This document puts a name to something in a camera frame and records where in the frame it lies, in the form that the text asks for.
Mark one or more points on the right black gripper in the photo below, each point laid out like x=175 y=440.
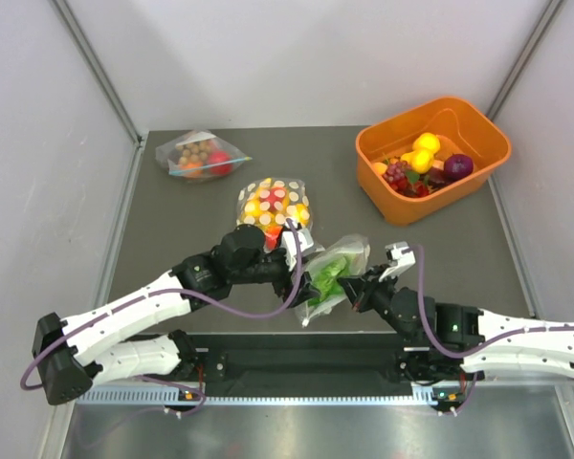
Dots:
x=362 y=290

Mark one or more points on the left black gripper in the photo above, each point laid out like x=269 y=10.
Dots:
x=283 y=287

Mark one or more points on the polka dot bag with vegetables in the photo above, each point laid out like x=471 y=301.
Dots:
x=357 y=248

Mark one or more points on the fake red onion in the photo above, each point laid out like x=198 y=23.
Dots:
x=458 y=167

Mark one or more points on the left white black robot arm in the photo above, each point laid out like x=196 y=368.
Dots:
x=71 y=355

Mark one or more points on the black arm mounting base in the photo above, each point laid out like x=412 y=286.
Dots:
x=282 y=364

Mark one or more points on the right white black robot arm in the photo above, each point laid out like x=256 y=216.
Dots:
x=474 y=339

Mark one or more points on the fake green lettuce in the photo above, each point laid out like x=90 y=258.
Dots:
x=325 y=279

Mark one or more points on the polka dot bag with fruit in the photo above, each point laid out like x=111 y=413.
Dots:
x=268 y=203

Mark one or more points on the fake red strawberries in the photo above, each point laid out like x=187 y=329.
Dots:
x=407 y=188

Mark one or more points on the small orange fake fruit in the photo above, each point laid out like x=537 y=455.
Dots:
x=380 y=168

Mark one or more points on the fake purple grapes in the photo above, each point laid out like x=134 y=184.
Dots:
x=395 y=173

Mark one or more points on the fake meat slice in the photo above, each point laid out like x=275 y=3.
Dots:
x=436 y=176

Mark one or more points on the yellow fake lemon lower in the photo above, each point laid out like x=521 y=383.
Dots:
x=421 y=161

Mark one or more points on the yellow fake lemon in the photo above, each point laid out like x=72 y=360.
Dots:
x=427 y=141
x=421 y=161

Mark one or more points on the clear bag with nuts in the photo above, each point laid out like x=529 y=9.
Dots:
x=199 y=155

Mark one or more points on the yellow fake lemon upper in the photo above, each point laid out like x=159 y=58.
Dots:
x=427 y=141

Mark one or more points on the orange plastic bin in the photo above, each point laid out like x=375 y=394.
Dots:
x=461 y=129

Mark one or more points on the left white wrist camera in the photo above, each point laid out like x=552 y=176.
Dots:
x=296 y=238

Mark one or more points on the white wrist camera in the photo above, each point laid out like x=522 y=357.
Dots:
x=400 y=258
x=296 y=238

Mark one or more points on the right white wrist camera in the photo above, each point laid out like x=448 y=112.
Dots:
x=400 y=258

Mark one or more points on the grey slotted cable duct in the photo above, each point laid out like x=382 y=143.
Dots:
x=163 y=395

